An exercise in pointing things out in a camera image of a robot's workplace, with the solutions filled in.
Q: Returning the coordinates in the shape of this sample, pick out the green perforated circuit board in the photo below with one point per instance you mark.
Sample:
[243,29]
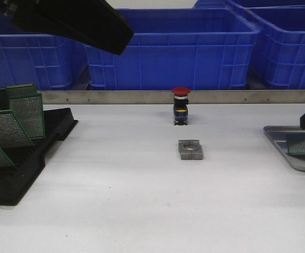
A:
[296,144]

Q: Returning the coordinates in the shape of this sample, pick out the silver metal tray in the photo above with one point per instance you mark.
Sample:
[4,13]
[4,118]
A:
[278,137]

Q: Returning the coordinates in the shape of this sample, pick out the green circuit board rear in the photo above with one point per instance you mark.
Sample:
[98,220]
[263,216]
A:
[29,111]

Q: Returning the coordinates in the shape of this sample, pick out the green circuit board middle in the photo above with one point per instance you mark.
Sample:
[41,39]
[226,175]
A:
[12,134]

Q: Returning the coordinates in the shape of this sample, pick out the black slotted board rack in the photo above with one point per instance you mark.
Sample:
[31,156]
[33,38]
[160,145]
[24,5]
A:
[30,161]

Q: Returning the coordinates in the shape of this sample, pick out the blue plastic crate right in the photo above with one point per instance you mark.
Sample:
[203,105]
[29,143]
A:
[278,57]

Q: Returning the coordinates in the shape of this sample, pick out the blue plastic crate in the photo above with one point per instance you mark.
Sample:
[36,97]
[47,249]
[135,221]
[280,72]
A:
[278,57]
[51,62]
[201,49]

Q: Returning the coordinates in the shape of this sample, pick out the blue plastic crate left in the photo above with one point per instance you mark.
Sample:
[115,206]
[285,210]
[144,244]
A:
[51,62]

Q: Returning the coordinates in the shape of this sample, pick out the blue crate back right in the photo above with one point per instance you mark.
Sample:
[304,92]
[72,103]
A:
[241,4]

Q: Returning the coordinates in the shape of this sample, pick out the blue plastic crate centre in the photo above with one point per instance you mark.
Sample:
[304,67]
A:
[201,49]

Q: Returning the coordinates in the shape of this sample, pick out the red emergency stop button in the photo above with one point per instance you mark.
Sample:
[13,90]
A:
[180,105]

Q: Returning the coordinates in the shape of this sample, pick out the grey metal clamp block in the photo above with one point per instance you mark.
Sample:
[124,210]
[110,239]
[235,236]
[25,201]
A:
[190,150]

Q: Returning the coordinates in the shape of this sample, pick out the metal table edge rail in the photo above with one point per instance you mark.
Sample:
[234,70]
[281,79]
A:
[167,97]

